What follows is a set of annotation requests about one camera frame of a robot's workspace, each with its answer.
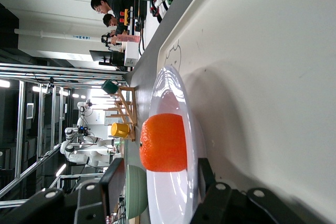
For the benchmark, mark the white ceiling pipe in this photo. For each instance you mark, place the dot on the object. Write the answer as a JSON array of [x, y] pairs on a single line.
[[52, 35]]

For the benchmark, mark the black monitor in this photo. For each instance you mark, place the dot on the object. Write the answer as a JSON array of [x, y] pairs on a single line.
[[105, 57]]

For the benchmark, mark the dark green mug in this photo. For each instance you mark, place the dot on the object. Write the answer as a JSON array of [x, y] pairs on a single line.
[[109, 86]]

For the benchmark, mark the wooden mug rack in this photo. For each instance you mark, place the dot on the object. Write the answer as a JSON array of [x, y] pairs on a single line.
[[131, 113]]

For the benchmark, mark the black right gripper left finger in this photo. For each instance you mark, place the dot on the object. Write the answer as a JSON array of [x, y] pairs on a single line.
[[113, 182]]

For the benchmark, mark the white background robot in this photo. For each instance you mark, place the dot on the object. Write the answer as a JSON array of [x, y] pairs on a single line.
[[78, 155]]

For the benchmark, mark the yellow mug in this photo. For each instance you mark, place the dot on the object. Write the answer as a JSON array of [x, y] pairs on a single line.
[[119, 130]]

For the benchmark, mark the orange fruit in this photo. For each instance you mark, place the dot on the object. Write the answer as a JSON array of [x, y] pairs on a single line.
[[162, 142]]

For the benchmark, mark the person with glasses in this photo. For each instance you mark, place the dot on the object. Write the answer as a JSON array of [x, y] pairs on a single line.
[[118, 3]]

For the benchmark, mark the white cardboard box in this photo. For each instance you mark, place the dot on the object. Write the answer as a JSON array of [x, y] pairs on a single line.
[[131, 53]]

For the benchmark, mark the white round plate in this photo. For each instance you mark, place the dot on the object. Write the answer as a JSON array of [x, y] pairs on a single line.
[[168, 195]]

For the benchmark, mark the mint green bowl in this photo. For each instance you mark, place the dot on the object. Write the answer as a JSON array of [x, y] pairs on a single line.
[[135, 192]]

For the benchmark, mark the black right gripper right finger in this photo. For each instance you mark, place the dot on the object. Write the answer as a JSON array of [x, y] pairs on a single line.
[[223, 203]]

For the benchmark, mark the person in black top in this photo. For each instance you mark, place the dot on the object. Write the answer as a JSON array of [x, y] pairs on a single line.
[[110, 22]]

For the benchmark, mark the aluminium frame structure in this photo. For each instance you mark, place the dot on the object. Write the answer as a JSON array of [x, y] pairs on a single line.
[[20, 129]]

